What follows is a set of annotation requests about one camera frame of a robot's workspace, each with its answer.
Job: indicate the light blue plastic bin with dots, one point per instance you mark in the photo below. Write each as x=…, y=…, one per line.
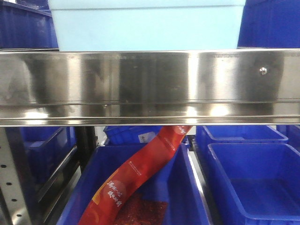
x=146, y=25

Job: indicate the blue bin lower middle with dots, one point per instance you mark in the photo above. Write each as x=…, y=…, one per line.
x=174, y=184

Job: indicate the perforated steel shelf upright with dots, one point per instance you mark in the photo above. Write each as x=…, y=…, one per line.
x=16, y=182

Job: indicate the roller track divider right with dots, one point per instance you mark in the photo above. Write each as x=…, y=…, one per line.
x=200, y=180

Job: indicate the blue bin lower right rear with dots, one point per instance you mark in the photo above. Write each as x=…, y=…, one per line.
x=238, y=134

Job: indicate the red snack package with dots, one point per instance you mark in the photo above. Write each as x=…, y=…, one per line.
x=125, y=180

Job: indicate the blue bin lower left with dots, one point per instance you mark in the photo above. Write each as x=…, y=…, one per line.
x=45, y=148

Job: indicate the blue bin upper right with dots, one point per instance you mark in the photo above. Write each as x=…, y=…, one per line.
x=270, y=24

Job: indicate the blue bin upper left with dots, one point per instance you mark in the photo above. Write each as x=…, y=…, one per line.
x=26, y=24

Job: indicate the stainless steel shelf front rail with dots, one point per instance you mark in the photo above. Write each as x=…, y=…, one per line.
x=222, y=87

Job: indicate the steel bolt on rail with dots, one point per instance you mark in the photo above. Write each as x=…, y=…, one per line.
x=263, y=71

